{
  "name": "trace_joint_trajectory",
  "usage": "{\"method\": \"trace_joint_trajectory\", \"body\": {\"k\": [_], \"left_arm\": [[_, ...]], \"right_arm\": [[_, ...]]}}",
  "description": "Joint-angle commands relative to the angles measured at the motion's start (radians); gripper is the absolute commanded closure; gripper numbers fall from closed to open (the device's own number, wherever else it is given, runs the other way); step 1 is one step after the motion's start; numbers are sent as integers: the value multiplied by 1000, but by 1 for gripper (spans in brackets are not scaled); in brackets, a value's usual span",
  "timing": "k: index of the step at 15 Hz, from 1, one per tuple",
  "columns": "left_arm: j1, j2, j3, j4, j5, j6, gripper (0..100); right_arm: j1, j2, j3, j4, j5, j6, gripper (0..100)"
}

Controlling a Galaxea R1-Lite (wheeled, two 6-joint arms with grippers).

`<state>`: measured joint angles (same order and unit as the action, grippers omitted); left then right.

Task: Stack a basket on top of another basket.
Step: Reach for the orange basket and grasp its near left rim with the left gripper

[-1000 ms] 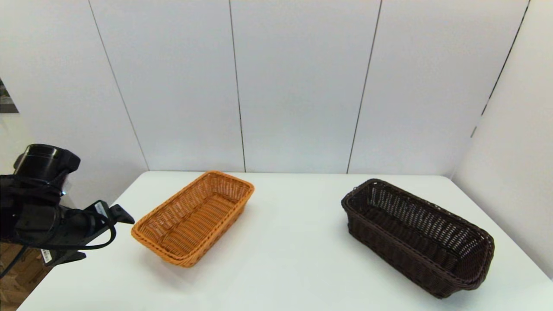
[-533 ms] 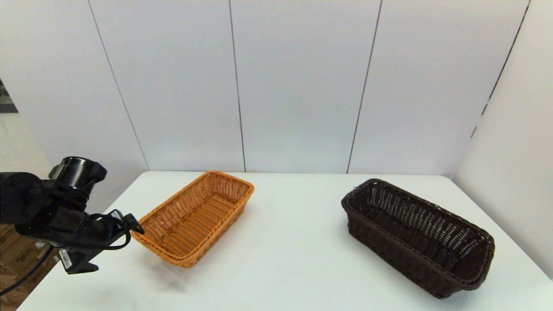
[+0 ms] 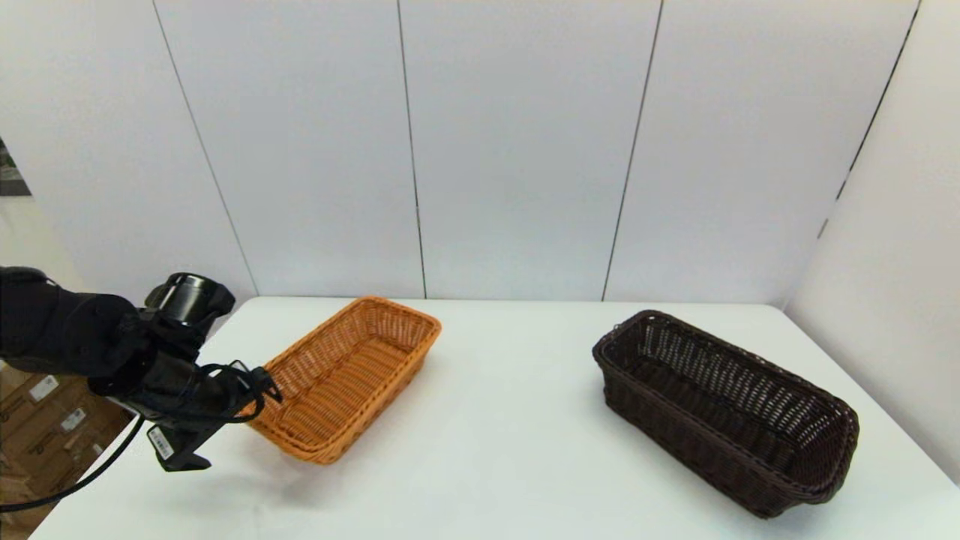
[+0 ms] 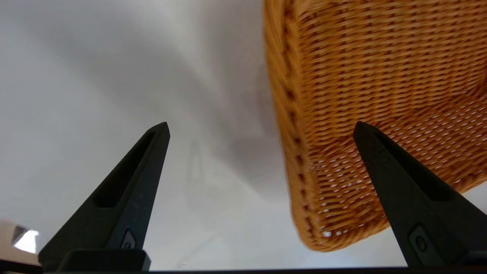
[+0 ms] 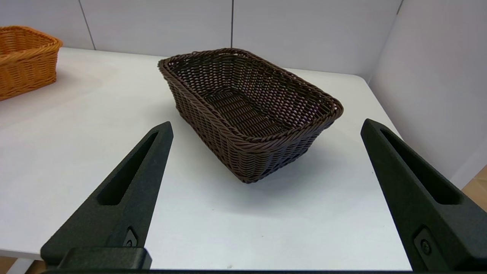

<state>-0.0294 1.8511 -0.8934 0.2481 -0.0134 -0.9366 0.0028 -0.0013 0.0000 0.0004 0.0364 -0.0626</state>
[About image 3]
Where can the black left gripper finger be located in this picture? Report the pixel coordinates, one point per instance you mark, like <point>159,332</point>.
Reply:
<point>268,384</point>
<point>186,461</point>

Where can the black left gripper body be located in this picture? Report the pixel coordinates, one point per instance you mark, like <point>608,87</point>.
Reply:
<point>172,390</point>

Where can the orange woven basket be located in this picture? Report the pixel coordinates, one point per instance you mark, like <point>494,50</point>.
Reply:
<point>352,375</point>

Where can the dark brown woven basket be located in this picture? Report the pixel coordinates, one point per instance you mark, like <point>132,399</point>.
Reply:
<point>720,420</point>

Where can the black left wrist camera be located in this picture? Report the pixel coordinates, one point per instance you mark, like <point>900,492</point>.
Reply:
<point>187,300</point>

